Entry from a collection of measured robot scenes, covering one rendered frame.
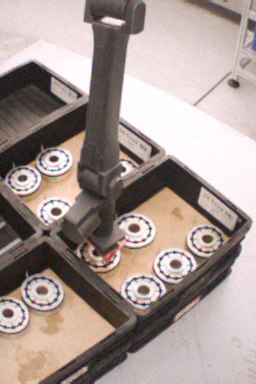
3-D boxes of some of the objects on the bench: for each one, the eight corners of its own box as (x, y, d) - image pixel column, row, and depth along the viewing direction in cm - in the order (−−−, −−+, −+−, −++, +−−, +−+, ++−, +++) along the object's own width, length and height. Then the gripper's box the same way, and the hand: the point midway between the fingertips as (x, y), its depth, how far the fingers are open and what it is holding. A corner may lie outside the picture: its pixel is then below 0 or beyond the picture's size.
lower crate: (158, 211, 164) (164, 181, 155) (234, 273, 151) (245, 247, 142) (51, 285, 143) (48, 260, 134) (131, 358, 130) (135, 339, 121)
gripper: (130, 219, 120) (125, 260, 132) (97, 186, 125) (96, 229, 137) (103, 235, 117) (102, 274, 129) (72, 201, 122) (73, 243, 134)
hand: (99, 249), depth 132 cm, fingers open, 6 cm apart
